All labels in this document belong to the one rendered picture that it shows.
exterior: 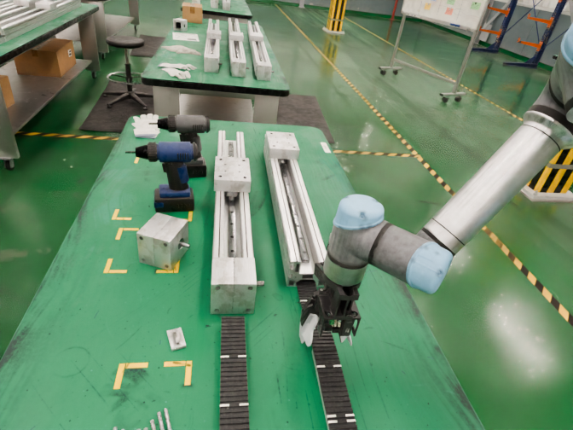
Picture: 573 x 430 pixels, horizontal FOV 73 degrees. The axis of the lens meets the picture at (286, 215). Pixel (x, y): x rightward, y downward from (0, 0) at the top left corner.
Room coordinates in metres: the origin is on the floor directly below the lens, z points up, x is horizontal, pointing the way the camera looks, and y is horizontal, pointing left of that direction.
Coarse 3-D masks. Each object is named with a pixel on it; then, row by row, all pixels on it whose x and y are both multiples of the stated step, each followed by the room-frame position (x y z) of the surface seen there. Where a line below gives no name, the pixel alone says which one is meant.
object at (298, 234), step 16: (272, 160) 1.28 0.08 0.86; (288, 160) 1.33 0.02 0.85; (272, 176) 1.21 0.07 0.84; (288, 176) 1.26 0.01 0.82; (272, 192) 1.15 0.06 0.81; (288, 192) 1.12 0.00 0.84; (304, 192) 1.09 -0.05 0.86; (288, 208) 0.98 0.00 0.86; (304, 208) 0.99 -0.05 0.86; (288, 224) 0.89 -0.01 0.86; (304, 224) 0.95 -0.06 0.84; (288, 240) 0.82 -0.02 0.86; (304, 240) 0.89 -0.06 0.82; (320, 240) 0.84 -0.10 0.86; (288, 256) 0.77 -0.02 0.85; (304, 256) 0.80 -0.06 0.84; (320, 256) 0.78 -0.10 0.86; (288, 272) 0.74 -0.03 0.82; (304, 272) 0.75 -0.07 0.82
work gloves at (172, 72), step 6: (162, 66) 2.58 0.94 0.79; (168, 66) 2.60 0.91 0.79; (174, 66) 2.61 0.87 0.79; (180, 66) 2.63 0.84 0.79; (186, 66) 2.63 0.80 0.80; (192, 66) 2.67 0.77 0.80; (168, 72) 2.47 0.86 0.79; (174, 72) 2.46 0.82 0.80; (180, 72) 2.48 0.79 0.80; (186, 72) 2.47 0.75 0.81; (180, 78) 2.38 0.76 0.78
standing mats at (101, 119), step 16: (144, 48) 6.32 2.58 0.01; (112, 96) 3.99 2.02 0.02; (288, 96) 4.92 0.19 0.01; (304, 96) 5.02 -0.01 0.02; (96, 112) 3.52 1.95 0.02; (112, 112) 3.58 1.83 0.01; (128, 112) 3.64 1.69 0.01; (144, 112) 3.70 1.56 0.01; (288, 112) 4.35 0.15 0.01; (304, 112) 4.43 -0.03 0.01; (320, 112) 4.51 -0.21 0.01; (80, 128) 3.10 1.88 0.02; (96, 128) 3.15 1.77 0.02; (112, 128) 3.20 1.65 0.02; (320, 128) 3.98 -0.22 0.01
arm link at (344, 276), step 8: (328, 264) 0.53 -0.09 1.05; (336, 264) 0.52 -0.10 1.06; (328, 272) 0.53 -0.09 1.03; (336, 272) 0.52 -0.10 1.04; (344, 272) 0.51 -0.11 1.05; (352, 272) 0.51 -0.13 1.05; (360, 272) 0.52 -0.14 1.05; (336, 280) 0.51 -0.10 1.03; (344, 280) 0.51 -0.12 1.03; (352, 280) 0.51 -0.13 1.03; (360, 280) 0.52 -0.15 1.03
